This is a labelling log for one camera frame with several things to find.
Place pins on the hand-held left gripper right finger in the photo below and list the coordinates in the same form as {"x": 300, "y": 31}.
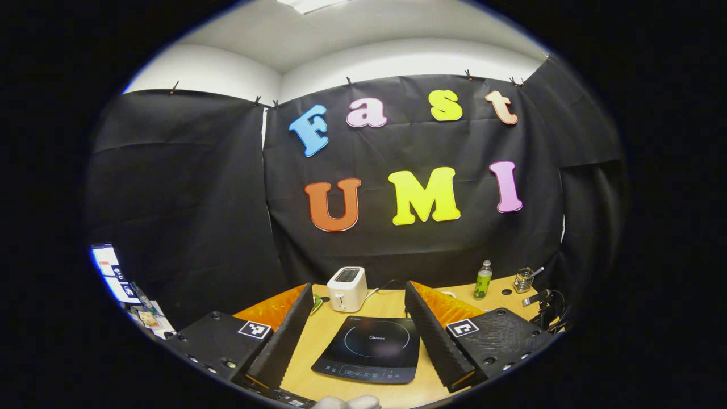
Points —
{"x": 434, "y": 341}

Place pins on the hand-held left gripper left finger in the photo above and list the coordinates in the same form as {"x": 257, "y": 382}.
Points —
{"x": 284, "y": 341}

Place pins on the black induction cooktop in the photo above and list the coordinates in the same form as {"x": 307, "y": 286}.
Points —
{"x": 369, "y": 352}

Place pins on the small green plate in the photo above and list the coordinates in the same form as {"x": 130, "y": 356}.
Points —
{"x": 317, "y": 301}

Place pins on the green drink bottle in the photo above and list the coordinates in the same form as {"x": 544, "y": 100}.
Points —
{"x": 482, "y": 284}

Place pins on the white toaster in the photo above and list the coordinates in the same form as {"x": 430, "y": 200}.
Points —
{"x": 346, "y": 292}

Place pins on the cluttered side table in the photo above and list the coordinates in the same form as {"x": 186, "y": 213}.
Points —
{"x": 153, "y": 324}

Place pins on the black backdrop cloth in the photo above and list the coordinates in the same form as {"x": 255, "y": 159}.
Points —
{"x": 187, "y": 199}

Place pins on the computer monitor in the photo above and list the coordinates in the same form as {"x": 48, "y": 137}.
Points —
{"x": 111, "y": 272}

